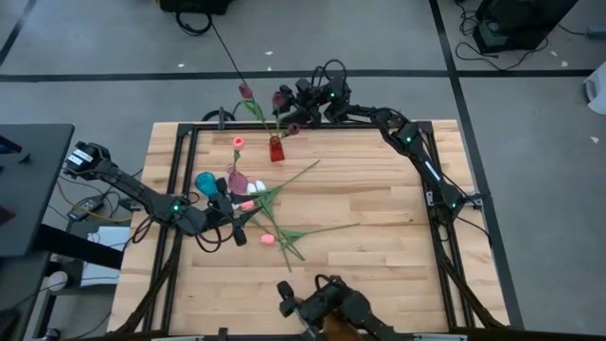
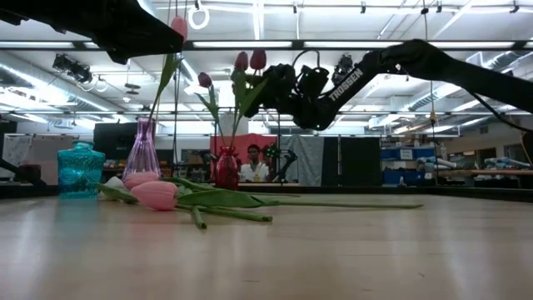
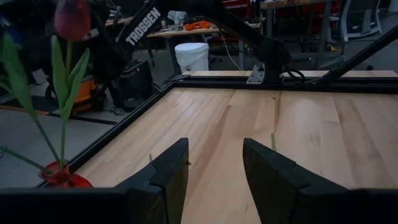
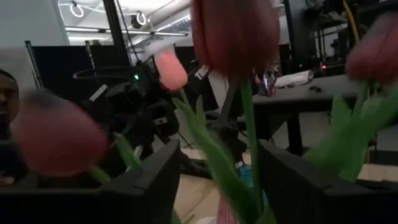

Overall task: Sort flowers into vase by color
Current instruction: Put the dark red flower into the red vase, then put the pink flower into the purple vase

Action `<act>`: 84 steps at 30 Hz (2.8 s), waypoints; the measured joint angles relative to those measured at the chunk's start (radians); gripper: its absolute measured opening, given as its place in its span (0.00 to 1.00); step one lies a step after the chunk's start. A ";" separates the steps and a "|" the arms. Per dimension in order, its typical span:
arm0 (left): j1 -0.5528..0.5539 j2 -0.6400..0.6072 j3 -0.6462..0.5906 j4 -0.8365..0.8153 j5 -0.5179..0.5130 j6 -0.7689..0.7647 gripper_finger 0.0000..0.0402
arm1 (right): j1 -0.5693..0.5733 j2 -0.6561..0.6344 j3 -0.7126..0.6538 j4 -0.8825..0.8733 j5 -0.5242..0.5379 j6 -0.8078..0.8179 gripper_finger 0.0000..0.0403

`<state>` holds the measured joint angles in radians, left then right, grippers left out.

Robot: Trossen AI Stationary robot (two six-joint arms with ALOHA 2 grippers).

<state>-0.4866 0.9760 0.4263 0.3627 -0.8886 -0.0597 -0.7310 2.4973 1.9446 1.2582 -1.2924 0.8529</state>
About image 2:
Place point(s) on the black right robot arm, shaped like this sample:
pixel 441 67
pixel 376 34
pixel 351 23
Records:
pixel 458 73

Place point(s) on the pale machine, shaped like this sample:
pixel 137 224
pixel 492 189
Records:
pixel 506 162
pixel 431 161

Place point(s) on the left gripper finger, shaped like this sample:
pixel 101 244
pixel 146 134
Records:
pixel 160 37

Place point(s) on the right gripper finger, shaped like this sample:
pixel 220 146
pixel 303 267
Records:
pixel 260 106

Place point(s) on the blue glass vase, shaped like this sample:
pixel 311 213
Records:
pixel 80 171

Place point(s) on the black spotlight fixture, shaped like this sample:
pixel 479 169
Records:
pixel 73 68

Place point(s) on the black monitor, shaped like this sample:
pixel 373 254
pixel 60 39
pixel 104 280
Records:
pixel 112 141

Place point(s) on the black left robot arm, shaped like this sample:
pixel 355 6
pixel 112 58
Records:
pixel 41 12

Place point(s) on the blue storage shelf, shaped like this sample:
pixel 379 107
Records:
pixel 391 177

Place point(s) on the black horizontal rail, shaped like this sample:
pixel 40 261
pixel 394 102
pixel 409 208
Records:
pixel 416 113

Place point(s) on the red cloth backdrop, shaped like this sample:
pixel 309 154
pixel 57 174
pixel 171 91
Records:
pixel 243 139

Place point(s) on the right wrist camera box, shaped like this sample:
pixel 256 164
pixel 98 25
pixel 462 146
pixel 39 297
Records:
pixel 313 83

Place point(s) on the small black robot arm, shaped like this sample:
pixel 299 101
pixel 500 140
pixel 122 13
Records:
pixel 287 160

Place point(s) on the black aluminium table frame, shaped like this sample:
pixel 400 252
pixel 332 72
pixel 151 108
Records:
pixel 458 192

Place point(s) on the person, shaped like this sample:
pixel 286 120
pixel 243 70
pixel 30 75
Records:
pixel 255 168

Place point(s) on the red glass vase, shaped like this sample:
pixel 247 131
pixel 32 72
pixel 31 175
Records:
pixel 227 171

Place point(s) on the grey cloth backdrop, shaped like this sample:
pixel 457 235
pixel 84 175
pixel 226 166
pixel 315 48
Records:
pixel 306 158

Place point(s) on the wooden workbench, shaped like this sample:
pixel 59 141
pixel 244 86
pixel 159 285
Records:
pixel 483 172

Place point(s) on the black cloth backdrop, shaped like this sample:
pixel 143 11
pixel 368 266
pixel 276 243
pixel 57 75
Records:
pixel 358 162

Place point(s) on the purple glass vase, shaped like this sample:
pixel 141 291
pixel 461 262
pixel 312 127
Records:
pixel 142 158

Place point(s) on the black LED light bar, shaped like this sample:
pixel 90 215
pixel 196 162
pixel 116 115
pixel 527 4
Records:
pixel 297 45

